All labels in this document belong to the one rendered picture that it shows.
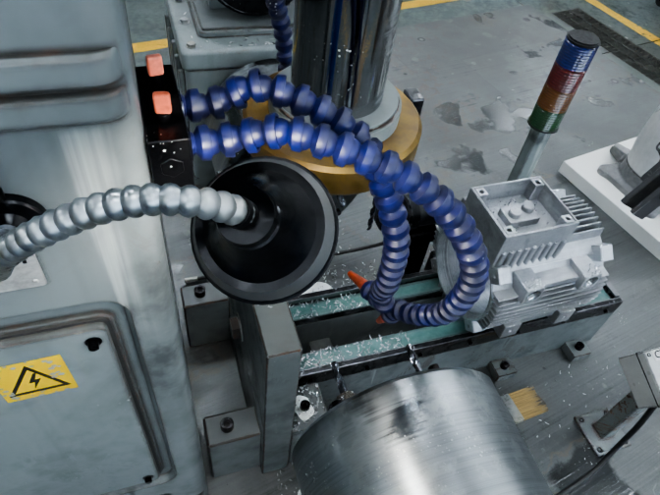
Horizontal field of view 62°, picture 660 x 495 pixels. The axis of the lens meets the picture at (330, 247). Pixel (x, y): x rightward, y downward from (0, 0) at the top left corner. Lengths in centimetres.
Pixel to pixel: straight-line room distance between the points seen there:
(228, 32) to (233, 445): 67
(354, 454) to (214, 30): 74
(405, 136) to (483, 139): 99
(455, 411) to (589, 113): 134
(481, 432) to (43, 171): 44
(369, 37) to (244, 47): 55
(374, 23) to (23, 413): 43
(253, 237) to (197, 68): 81
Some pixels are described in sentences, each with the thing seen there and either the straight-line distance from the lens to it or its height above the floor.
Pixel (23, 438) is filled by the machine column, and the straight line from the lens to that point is 58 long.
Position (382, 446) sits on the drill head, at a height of 115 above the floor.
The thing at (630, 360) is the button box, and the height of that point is 105.
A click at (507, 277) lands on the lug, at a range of 81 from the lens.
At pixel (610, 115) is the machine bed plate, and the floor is 80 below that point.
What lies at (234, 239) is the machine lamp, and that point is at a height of 149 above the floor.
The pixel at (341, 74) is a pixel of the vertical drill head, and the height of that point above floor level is 140.
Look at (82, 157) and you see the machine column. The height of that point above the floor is 145.
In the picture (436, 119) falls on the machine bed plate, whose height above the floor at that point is 80.
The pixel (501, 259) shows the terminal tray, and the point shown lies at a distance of 80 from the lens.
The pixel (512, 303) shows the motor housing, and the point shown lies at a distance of 83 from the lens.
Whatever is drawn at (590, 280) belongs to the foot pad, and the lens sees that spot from 90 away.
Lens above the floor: 166
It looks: 48 degrees down
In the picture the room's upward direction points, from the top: 9 degrees clockwise
